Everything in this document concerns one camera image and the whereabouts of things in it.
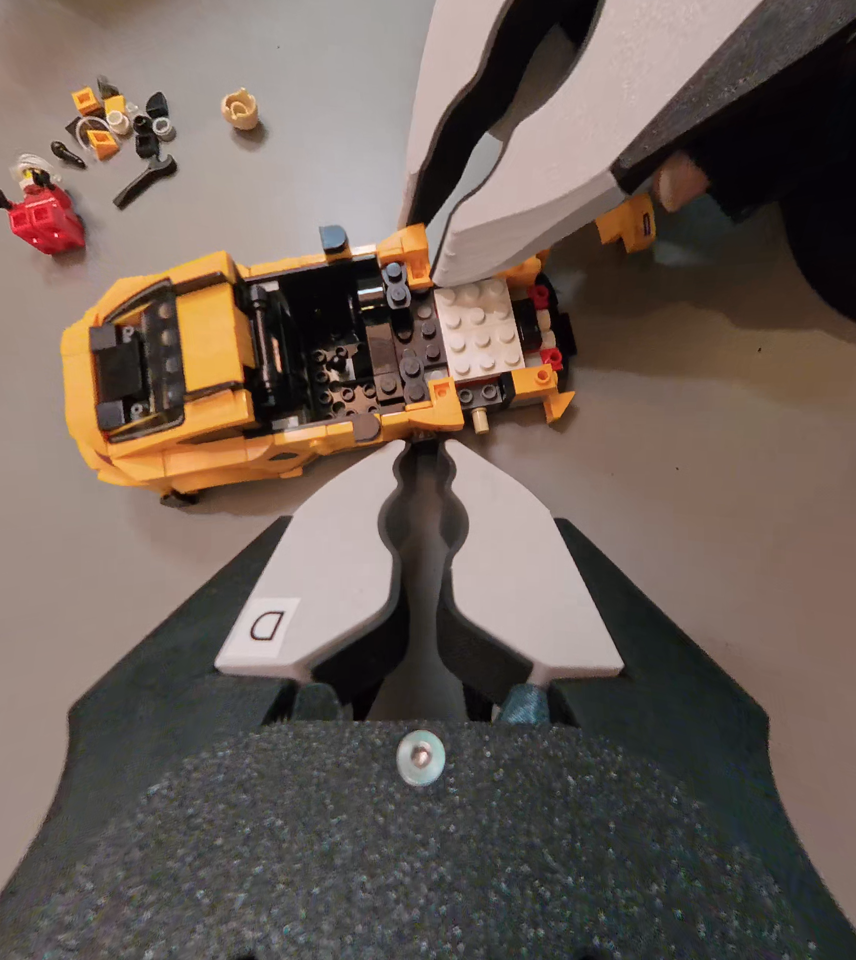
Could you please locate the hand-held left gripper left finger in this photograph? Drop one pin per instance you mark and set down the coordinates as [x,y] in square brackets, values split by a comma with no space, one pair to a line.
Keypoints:
[315,585]

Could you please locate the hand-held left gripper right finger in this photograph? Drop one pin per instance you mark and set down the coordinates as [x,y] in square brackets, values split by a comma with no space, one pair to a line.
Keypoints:
[533,592]

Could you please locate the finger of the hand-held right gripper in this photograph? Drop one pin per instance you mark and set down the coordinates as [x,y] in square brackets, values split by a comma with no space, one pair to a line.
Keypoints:
[623,90]
[435,90]

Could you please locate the yellow lego car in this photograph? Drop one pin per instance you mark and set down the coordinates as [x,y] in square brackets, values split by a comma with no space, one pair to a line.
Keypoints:
[202,337]

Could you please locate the person's right forearm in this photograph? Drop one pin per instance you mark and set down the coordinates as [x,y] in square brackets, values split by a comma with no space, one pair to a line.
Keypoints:
[848,247]

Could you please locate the tan lego hair piece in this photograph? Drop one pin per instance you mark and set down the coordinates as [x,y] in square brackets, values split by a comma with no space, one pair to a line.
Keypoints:
[240,111]

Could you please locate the black lego wrench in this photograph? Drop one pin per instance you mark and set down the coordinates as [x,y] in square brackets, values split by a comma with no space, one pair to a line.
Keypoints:
[139,184]

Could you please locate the pile of small lego pieces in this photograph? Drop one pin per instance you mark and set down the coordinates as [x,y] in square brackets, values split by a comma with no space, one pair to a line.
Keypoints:
[105,139]

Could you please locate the red lego minifigure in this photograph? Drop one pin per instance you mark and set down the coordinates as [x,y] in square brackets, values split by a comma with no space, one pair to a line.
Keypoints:
[45,221]

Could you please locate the person's right hand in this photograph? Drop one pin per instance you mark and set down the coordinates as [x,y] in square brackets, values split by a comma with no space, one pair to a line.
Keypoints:
[679,184]

